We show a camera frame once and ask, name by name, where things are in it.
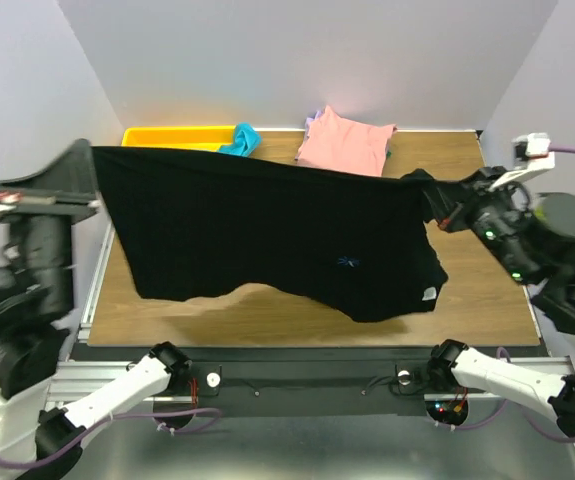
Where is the teal t-shirt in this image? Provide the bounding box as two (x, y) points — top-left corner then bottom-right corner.
(217, 123), (262, 157)

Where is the black t-shirt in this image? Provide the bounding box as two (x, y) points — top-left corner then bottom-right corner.
(93, 146), (448, 323)

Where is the pink folded t-shirt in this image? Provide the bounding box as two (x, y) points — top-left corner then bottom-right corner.
(296, 105), (397, 177)

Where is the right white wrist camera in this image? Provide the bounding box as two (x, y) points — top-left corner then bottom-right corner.
(488, 133), (555, 192)

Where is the aluminium frame rail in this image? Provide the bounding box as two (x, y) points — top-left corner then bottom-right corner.
(24, 219), (198, 480)

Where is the lavender folded t-shirt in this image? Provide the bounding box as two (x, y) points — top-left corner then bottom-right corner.
(304, 109), (325, 138)

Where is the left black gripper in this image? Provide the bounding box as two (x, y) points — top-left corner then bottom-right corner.
(0, 131), (111, 306)

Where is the yellow plastic bin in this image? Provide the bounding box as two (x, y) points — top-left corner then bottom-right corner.
(121, 125), (235, 151)

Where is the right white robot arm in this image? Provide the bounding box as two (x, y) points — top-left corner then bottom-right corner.
(427, 167), (575, 443)

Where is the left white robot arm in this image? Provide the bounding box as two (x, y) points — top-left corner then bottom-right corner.
(0, 139), (190, 479)

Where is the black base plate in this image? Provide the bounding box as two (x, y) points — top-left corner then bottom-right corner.
(131, 344), (488, 419)

